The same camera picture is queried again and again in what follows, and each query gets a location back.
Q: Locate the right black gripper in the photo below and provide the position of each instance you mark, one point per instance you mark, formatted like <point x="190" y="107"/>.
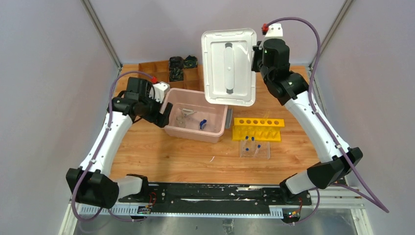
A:
<point x="257" y="52"/>

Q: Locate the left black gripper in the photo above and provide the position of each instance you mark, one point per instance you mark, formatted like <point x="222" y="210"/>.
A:
<point x="158" y="114"/>

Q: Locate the white clay triangle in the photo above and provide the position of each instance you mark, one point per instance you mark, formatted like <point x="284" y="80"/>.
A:
<point x="187" y="112"/>

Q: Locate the pink plastic bin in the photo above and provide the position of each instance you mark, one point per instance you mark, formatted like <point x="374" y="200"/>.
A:
<point x="193" y="118"/>

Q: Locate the white plastic lid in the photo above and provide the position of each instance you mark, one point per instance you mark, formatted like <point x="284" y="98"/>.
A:
<point x="227" y="59"/>

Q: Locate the blue capped glass rod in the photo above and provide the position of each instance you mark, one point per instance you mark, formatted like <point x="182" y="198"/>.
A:
<point x="198" y="124"/>

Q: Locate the yellow test tube rack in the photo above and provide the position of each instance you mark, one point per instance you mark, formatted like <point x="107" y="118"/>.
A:
<point x="261" y="129"/>

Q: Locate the small glass beaker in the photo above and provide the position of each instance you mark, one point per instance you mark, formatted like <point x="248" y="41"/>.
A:
<point x="181" y="122"/>

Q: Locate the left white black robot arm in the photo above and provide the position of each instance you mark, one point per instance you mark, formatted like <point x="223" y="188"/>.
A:
<point x="90" y="183"/>

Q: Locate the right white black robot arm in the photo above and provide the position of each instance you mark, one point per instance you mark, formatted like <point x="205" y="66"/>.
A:
<point x="336" y="157"/>

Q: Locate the brown compartment tray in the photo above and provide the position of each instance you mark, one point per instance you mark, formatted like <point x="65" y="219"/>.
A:
<point x="192" y="77"/>

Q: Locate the clear well plate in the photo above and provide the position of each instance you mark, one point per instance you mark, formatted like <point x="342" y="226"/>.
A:
<point x="264" y="153"/>

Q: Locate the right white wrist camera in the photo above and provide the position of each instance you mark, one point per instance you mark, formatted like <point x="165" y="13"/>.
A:
<point x="272" y="31"/>

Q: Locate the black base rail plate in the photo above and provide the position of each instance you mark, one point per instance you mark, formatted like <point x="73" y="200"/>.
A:
<point x="218" y="200"/>

